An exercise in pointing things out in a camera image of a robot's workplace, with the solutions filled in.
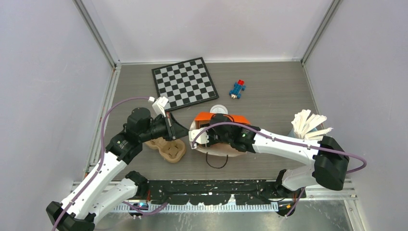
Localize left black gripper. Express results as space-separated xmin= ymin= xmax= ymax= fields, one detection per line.
xmin=140 ymin=112 xmax=189 ymax=142

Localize orange paper bag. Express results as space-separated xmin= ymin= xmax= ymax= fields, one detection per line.
xmin=190 ymin=112 xmax=250 ymax=164

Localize white plastic cup lid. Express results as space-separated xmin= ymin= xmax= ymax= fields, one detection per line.
xmin=210 ymin=104 xmax=228 ymax=114

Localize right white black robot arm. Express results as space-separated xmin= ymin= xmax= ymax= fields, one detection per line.
xmin=206 ymin=114 xmax=349 ymax=198

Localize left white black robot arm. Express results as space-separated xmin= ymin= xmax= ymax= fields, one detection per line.
xmin=46 ymin=107 xmax=189 ymax=231

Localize brown pulp cup carrier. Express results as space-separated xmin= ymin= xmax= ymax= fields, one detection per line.
xmin=145 ymin=138 xmax=186 ymax=163

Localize black white chessboard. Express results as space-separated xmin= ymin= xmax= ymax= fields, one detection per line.
xmin=152 ymin=57 xmax=219 ymax=112

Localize blue straw holder cup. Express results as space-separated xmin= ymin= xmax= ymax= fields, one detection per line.
xmin=287 ymin=129 xmax=298 ymax=139

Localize white paper-wrapped straws bundle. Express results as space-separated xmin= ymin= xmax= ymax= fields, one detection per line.
xmin=291 ymin=109 xmax=333 ymax=141

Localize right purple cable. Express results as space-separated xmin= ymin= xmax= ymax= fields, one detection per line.
xmin=191 ymin=122 xmax=368 ymax=218

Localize purple cable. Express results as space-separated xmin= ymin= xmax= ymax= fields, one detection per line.
xmin=51 ymin=97 xmax=169 ymax=231
xmin=191 ymin=122 xmax=368 ymax=218

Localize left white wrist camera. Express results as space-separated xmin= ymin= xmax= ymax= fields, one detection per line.
xmin=148 ymin=96 xmax=169 ymax=117

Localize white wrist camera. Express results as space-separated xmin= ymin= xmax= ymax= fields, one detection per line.
xmin=189 ymin=128 xmax=209 ymax=149
xmin=148 ymin=96 xmax=169 ymax=117

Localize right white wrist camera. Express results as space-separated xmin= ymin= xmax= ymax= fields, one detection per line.
xmin=189 ymin=128 xmax=209 ymax=149

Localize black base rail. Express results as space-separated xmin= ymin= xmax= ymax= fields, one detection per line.
xmin=131 ymin=180 xmax=301 ymax=205

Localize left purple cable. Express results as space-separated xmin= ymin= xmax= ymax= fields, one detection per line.
xmin=51 ymin=97 xmax=169 ymax=231

